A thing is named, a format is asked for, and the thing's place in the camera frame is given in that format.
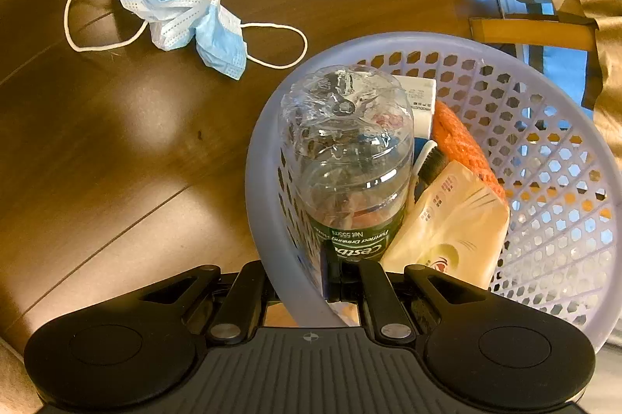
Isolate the blue and white carton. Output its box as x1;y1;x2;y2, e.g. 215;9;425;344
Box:
389;75;438;141

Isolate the white toothbrush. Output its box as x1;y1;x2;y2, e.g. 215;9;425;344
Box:
412;139;449;202

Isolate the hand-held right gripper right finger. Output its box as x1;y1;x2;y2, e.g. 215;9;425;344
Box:
318;244;487;342

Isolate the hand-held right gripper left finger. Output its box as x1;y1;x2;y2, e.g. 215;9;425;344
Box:
127;261;280;344

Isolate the blue face mask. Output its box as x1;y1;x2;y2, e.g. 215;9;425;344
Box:
65;0;309;81

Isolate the clear plastic water bottle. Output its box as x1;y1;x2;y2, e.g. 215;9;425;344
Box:
278;66;415;270

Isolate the beige plastic packet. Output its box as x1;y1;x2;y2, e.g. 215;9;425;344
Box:
381;160;511;289

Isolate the orange foam fruit net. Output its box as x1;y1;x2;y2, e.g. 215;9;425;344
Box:
432;100;509;202

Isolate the lavender plastic waste basket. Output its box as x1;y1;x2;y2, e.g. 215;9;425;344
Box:
245;32;616;349

